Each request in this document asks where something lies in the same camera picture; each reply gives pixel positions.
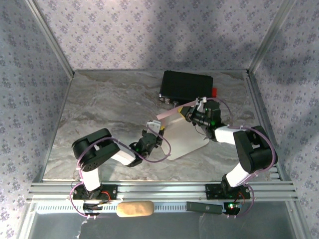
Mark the pink paper box sheet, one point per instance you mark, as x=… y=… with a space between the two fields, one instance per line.
x=184 y=139

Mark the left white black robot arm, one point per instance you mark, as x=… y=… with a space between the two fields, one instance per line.
x=89 y=164

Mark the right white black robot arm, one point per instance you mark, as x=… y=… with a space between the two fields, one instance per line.
x=249 y=149

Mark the red plastic block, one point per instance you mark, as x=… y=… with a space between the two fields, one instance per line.
x=214 y=92

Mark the tan oblong sponge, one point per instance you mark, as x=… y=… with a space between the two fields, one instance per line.
x=135 y=209

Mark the black rectangular device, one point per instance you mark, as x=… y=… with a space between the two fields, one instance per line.
x=204 y=207

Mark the circuit board with green light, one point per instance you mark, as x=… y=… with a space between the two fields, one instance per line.
x=231 y=206

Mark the torn clear plastic strip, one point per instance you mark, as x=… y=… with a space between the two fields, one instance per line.
x=81 y=227
x=202 y=219

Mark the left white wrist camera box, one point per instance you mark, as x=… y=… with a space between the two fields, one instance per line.
x=153 y=127

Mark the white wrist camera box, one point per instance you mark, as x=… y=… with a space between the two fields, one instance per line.
x=153 y=127
x=200 y=102

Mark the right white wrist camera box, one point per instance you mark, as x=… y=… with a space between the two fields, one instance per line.
x=200 y=102

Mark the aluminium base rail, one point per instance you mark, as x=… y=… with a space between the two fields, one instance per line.
x=162 y=189

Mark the aluminium side rail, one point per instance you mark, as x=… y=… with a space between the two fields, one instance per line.
x=251 y=82

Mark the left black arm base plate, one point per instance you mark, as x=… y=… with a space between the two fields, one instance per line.
x=113 y=191

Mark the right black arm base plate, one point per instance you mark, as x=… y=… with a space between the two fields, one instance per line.
x=211 y=191

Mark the right aluminium frame post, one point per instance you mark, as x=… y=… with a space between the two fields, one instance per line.
x=270 y=37

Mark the aluminium frame post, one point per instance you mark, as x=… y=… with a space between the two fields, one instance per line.
x=270 y=37
x=51 y=37

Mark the left aluminium frame post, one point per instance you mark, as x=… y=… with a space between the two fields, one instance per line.
x=51 y=37

